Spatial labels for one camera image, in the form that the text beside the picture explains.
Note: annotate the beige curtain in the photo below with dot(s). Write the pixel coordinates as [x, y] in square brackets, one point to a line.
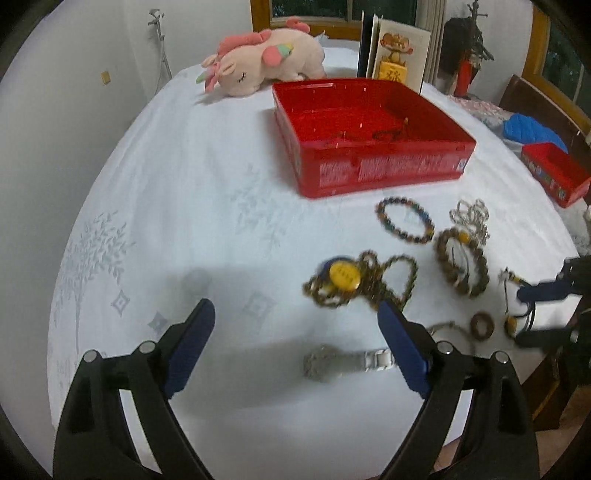
[438, 27]

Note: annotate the red plastic box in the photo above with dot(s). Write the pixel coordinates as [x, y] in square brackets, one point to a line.
[369, 173]

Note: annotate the wooden headboard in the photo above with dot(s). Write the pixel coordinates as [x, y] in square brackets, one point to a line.
[531, 97]

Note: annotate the pink floral quilt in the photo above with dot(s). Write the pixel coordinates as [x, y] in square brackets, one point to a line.
[485, 110]

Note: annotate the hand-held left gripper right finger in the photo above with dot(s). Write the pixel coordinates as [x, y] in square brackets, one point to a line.
[404, 350]

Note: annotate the dark branch decoration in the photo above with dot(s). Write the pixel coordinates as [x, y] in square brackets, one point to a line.
[466, 37]

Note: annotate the small red box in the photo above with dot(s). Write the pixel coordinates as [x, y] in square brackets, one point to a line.
[554, 166]

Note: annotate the wooden framed window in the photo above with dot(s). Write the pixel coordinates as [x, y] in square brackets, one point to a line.
[535, 55]
[323, 9]

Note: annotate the silver wristwatch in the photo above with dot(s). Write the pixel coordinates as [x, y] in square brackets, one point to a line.
[318, 362]

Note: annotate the pink plush toy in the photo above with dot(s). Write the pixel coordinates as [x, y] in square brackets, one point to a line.
[277, 60]

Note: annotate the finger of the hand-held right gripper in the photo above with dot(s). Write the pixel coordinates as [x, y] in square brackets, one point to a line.
[540, 290]
[540, 339]

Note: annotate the yellow paper figure ornament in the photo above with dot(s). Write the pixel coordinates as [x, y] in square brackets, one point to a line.
[393, 64]

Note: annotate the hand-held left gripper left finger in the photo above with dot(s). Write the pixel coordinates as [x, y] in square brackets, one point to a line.
[191, 341]

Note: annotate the blue cloth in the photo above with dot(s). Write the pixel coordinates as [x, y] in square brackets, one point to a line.
[526, 129]

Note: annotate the open hardcover book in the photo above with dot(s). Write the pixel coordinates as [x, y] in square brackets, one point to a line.
[418, 69]

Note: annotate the metal wall pipe fixture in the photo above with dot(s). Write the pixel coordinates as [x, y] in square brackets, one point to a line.
[160, 37]

